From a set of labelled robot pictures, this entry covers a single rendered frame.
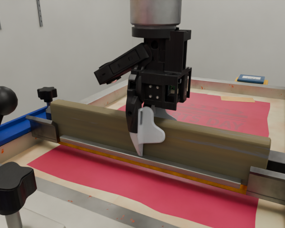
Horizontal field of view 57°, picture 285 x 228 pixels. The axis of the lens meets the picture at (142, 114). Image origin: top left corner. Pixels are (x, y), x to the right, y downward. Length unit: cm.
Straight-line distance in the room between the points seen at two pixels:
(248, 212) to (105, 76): 31
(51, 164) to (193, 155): 27
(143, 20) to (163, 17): 3
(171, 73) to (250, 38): 372
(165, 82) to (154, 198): 18
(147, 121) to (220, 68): 381
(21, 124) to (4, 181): 43
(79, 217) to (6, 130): 36
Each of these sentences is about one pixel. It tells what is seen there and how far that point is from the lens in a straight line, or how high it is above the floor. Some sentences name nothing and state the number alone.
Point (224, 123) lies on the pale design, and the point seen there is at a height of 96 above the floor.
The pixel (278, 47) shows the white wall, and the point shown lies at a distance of 409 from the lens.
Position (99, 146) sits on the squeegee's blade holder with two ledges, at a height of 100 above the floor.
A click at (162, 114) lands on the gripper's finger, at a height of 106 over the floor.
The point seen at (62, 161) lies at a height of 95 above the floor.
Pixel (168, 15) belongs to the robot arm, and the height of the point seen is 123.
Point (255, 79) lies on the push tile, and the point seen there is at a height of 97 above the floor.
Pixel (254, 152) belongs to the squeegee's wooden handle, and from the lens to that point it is 41.
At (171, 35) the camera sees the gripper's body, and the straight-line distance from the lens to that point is 39.
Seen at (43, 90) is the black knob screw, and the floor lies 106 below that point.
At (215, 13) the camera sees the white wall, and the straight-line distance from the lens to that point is 415.
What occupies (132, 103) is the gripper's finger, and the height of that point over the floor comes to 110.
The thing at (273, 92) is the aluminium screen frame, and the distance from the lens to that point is 98.
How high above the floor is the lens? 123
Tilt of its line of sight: 22 degrees down
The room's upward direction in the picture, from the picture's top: straight up
